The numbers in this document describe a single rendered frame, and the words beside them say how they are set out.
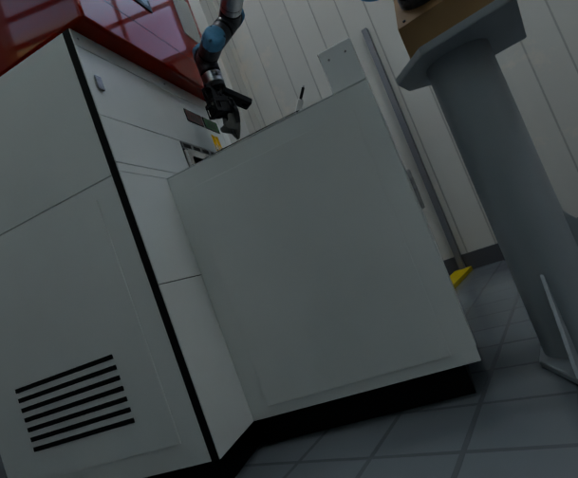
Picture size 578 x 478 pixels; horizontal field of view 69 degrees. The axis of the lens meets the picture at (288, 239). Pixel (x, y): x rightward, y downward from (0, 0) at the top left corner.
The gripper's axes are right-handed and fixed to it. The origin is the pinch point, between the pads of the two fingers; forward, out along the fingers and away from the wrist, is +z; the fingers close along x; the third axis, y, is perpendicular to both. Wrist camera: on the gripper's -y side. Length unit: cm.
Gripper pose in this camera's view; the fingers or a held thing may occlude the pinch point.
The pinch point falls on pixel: (238, 135)
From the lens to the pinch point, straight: 159.4
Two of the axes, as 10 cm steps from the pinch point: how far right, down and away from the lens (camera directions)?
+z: 3.5, 9.3, -0.8
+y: -7.6, 2.4, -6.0
